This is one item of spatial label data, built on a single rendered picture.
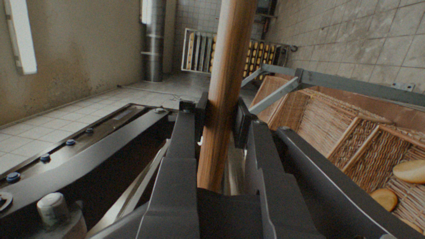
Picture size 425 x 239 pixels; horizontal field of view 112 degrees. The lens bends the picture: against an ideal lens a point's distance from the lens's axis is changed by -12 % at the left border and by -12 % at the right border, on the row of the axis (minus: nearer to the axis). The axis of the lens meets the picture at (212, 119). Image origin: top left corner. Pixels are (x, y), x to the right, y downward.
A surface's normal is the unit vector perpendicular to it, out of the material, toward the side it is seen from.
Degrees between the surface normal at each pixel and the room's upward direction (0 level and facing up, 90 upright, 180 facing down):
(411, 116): 0
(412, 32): 0
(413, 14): 0
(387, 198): 51
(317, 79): 90
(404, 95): 90
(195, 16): 90
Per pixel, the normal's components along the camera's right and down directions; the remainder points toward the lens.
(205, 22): -0.04, 0.36
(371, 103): -0.99, -0.14
